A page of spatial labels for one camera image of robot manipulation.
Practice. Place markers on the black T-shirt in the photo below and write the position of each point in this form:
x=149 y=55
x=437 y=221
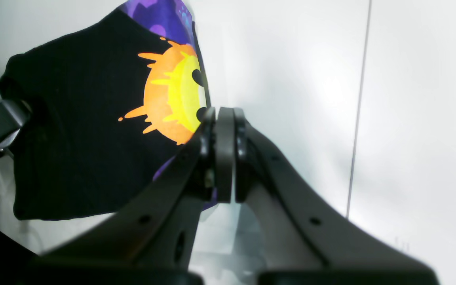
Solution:
x=111 y=105

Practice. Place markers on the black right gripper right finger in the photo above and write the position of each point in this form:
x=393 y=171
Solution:
x=306 y=241

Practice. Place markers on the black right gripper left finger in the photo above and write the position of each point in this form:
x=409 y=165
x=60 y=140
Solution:
x=149 y=241

